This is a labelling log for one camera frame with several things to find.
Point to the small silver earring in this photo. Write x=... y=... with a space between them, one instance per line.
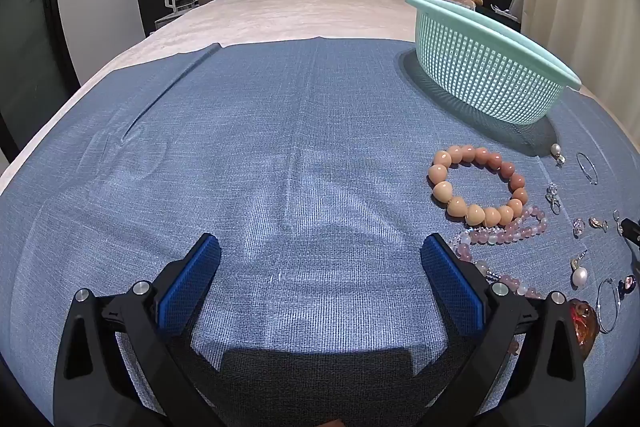
x=596 y=223

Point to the crystal cluster earring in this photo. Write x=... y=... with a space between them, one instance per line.
x=552 y=193

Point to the gold earring with large pearl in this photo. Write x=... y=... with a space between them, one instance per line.
x=579 y=278

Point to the bed with beige sheet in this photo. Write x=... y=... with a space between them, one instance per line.
x=280 y=19

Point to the green plastic mesh basket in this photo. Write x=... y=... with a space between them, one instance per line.
x=475 y=57

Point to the blue woven cloth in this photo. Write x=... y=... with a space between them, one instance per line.
x=280 y=167

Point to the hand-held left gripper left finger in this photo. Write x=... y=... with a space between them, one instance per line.
x=192 y=282

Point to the pearl drop earring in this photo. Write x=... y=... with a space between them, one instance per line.
x=556 y=150

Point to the dark glass door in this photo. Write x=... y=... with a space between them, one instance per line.
x=30 y=32

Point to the small crystal earring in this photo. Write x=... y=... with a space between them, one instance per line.
x=578 y=227

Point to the white nightstand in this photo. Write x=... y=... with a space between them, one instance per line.
x=170 y=19

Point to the hoop earring with dark bead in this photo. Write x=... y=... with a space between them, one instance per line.
x=626 y=284

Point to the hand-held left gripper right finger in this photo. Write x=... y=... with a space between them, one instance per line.
x=452 y=282

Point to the thin silver hoop earring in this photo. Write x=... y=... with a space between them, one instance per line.
x=580 y=161

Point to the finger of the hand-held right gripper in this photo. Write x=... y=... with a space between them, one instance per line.
x=632 y=233

